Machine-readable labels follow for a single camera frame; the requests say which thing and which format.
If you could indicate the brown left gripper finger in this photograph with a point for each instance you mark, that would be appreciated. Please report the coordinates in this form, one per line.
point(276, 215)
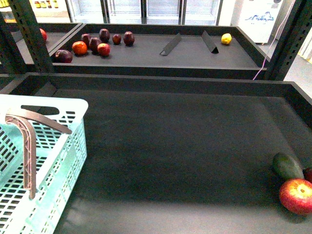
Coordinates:
point(29, 152)
point(30, 115)

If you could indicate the light blue plastic basket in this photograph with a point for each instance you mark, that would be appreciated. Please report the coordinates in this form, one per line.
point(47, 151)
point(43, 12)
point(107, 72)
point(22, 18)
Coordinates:
point(60, 158)

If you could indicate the large red yellow apple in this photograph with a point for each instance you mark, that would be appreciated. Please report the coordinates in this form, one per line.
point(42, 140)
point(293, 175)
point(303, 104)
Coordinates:
point(296, 196)

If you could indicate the red apple far left tray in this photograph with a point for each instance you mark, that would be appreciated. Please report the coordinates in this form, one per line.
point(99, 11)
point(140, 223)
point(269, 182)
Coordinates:
point(44, 34)

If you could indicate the red apple on shelf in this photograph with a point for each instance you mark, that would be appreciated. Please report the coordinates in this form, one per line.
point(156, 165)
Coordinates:
point(104, 49)

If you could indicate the dark plum front left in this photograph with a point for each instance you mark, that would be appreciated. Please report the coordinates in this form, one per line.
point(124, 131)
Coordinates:
point(63, 56)

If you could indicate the orange red tomato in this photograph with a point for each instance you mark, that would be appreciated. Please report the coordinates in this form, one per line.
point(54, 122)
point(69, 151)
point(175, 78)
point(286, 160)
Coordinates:
point(79, 48)

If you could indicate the black rear produce tray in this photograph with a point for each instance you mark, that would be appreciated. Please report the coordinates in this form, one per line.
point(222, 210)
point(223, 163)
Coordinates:
point(241, 59)

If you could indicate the black produce tray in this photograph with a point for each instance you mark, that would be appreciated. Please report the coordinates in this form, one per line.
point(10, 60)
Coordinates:
point(177, 155)
point(241, 59)

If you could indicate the dark plum back left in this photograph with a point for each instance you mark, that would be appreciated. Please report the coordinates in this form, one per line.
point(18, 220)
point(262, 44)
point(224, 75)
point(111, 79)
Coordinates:
point(86, 39)

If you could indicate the dark plum middle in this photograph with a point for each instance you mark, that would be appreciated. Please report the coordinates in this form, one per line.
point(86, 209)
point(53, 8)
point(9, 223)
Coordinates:
point(94, 43)

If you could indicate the jars on shelf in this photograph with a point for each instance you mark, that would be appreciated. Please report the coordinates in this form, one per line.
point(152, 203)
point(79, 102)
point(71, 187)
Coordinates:
point(46, 4)

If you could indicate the small dark red plum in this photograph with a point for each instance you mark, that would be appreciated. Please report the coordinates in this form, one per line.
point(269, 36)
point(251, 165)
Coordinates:
point(116, 39)

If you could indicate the dark plum right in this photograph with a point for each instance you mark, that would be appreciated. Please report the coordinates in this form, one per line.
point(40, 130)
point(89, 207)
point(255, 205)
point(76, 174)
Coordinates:
point(128, 38)

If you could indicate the black front produce tray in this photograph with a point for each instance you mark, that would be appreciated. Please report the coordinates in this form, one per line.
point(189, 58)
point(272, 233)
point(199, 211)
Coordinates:
point(177, 155)

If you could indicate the glass door refrigerator row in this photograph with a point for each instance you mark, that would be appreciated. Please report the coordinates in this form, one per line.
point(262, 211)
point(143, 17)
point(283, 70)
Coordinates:
point(163, 12)

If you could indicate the yellow lemon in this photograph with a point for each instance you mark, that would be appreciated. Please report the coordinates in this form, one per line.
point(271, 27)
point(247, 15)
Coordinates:
point(226, 38)

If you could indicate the white chest freezer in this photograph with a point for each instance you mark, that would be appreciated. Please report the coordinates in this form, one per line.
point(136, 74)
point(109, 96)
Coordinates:
point(256, 18)

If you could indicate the green avocado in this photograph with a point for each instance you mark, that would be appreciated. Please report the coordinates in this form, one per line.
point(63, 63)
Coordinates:
point(287, 166)

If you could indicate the dark red fruit at edge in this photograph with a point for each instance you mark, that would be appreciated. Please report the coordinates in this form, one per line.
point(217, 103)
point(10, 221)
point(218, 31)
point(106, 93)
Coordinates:
point(308, 174)

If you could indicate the black perforated rack post left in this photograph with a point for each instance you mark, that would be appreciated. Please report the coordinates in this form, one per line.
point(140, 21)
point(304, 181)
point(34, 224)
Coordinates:
point(10, 56)

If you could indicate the black perforated rack post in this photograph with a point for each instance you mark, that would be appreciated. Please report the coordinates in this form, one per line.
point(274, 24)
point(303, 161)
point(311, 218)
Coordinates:
point(292, 37)
point(10, 56)

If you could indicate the black flat divider bracket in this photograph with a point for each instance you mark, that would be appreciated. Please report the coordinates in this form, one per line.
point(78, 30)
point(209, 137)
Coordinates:
point(171, 45)

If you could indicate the black triangular divider bracket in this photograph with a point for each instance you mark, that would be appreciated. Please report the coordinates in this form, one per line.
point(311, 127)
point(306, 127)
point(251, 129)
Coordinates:
point(209, 42)

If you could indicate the black perforated rack post right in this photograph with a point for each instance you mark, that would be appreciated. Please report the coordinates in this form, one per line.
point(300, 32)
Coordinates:
point(292, 37)

